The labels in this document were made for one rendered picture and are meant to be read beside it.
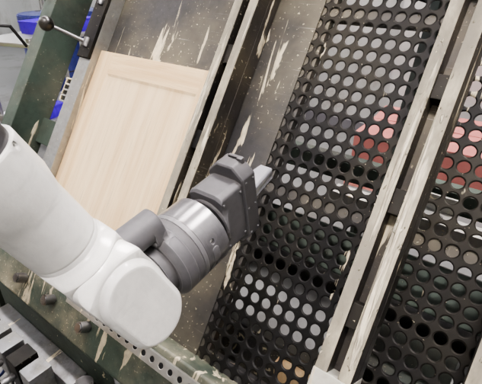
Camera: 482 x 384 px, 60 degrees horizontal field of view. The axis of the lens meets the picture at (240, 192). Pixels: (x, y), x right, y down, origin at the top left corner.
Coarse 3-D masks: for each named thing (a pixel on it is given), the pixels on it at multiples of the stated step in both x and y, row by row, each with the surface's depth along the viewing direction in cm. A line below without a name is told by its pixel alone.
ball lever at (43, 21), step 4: (44, 16) 107; (48, 16) 107; (40, 20) 106; (44, 20) 106; (48, 20) 106; (52, 20) 108; (40, 24) 106; (44, 24) 106; (48, 24) 107; (52, 24) 107; (44, 28) 107; (48, 28) 107; (52, 28) 108; (56, 28) 109; (60, 28) 109; (64, 32) 110; (68, 32) 110; (72, 36) 111; (76, 36) 111; (80, 40) 112; (84, 40) 112; (88, 40) 112; (84, 44) 112; (88, 44) 112
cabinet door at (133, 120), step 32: (128, 64) 107; (160, 64) 101; (96, 96) 112; (128, 96) 106; (160, 96) 100; (192, 96) 95; (96, 128) 110; (128, 128) 104; (160, 128) 98; (64, 160) 114; (96, 160) 108; (128, 160) 102; (160, 160) 96; (96, 192) 106; (128, 192) 100; (160, 192) 94
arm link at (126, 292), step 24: (96, 240) 36; (120, 240) 37; (72, 264) 34; (96, 264) 35; (120, 264) 36; (144, 264) 37; (72, 288) 34; (96, 288) 34; (120, 288) 35; (144, 288) 37; (168, 288) 40; (96, 312) 35; (120, 312) 36; (144, 312) 38; (168, 312) 41; (144, 336) 39
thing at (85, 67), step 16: (112, 0) 112; (112, 16) 114; (112, 32) 115; (96, 48) 113; (80, 64) 114; (96, 64) 114; (80, 80) 113; (80, 96) 113; (64, 112) 114; (64, 128) 113; (48, 144) 115; (64, 144) 114; (48, 160) 114
